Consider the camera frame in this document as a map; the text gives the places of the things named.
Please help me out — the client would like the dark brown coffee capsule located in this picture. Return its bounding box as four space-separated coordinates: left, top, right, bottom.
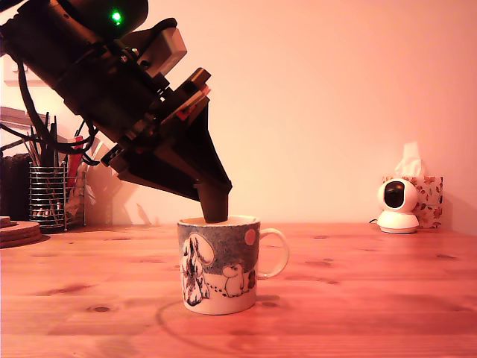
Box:
200 183 230 225

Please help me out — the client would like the red white paper packet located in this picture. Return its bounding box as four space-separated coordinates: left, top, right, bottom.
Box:
68 134 87 218

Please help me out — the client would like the brown wooden chopstick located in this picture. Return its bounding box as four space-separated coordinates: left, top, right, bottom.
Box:
22 136 41 168

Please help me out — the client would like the white illustrated ceramic mug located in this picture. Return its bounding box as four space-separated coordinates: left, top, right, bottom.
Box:
177 214 291 316

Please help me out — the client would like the round cork trivet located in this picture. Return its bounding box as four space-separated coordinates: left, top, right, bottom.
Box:
0 230 42 242
0 237 42 251
0 220 40 234

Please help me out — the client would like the white tissue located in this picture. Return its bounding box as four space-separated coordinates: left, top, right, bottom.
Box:
394 141 426 178

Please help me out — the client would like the floral tissue box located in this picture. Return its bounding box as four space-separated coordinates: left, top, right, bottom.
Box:
382 175 445 230

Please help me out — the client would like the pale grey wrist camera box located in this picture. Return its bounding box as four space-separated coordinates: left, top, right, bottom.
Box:
121 18 188 81

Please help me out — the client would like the wire utensil holder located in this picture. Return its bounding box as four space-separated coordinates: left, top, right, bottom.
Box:
28 160 87 233

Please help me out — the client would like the small white round camera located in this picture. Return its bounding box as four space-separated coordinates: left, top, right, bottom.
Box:
376 178 420 236

